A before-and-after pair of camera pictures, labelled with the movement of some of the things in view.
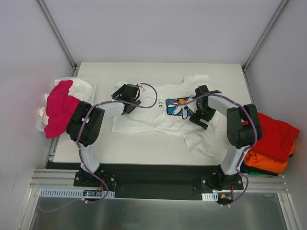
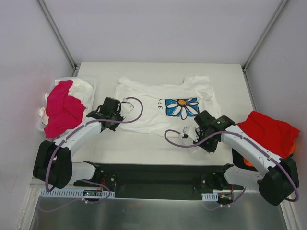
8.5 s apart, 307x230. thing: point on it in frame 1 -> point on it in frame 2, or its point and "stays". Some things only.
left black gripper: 132,105 -> 114,123
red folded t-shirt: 277,138 stays
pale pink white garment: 80,89 stays
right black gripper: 199,120 -> 210,144
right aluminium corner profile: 246,63 stays
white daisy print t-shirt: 167,109 stays
